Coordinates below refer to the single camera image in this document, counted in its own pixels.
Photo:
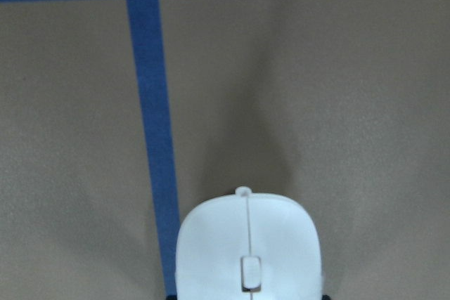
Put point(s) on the white computer mouse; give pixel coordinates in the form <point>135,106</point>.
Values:
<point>248,246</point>

